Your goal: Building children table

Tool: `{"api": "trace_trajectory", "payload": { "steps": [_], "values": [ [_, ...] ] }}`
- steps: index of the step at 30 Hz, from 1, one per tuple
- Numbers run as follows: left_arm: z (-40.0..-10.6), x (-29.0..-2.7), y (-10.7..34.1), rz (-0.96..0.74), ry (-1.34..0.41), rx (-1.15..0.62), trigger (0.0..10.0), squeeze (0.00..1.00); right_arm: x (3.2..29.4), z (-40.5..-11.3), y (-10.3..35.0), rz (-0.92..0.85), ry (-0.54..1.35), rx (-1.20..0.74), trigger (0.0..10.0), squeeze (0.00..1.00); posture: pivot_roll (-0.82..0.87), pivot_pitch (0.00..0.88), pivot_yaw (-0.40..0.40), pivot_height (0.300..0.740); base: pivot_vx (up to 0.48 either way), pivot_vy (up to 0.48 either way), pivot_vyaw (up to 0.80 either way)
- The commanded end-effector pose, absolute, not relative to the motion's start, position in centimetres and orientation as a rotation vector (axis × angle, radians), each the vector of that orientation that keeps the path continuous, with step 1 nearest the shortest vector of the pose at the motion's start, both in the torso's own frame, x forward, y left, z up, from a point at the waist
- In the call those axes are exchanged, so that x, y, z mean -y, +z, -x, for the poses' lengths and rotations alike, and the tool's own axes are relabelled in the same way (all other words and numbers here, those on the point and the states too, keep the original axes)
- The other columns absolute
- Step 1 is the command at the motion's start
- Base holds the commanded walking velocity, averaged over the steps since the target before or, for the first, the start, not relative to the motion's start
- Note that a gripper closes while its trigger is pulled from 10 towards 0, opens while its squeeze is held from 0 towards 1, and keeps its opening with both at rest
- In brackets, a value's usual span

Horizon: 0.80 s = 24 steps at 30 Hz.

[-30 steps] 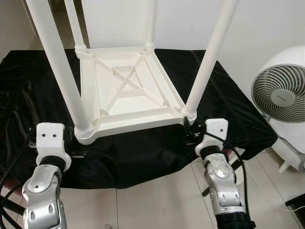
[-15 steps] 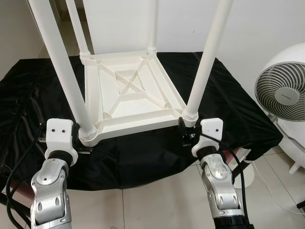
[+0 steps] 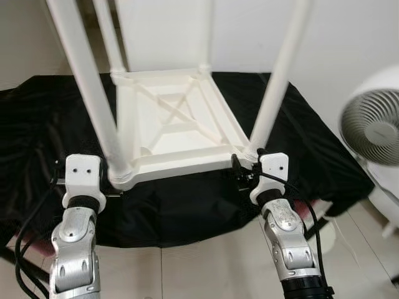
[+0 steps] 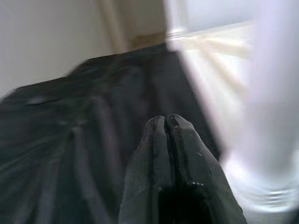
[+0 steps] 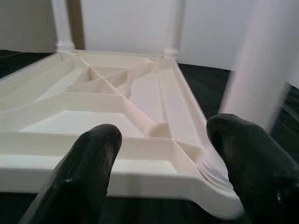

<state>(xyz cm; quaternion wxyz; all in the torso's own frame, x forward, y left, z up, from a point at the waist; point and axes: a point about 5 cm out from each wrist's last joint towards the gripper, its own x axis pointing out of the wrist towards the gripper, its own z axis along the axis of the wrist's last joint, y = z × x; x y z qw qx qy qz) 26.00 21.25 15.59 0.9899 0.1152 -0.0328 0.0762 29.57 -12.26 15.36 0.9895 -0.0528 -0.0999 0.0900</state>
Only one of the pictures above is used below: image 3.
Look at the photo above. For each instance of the white domed litter box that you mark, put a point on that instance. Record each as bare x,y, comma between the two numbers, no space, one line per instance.
386,193

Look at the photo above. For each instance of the white pedestal fan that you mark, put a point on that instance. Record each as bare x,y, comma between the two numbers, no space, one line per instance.
374,118

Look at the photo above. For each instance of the black tablecloth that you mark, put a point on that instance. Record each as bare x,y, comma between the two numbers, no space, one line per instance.
187,212

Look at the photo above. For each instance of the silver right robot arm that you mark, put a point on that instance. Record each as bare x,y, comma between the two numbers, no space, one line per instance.
287,243

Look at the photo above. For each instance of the white plastic tabletop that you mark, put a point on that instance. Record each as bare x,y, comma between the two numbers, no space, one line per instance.
187,124

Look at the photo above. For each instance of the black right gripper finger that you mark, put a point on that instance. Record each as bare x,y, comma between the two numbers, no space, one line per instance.
236,165

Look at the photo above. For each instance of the black metal table leg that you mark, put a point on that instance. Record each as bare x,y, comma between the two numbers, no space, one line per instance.
22,265
316,227

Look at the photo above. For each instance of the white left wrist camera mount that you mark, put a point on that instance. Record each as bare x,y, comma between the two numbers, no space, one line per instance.
84,171

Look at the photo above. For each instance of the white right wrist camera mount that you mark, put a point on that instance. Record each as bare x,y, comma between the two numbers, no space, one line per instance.
272,168

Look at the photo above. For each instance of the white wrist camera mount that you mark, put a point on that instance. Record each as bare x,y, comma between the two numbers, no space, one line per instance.
272,168
84,171

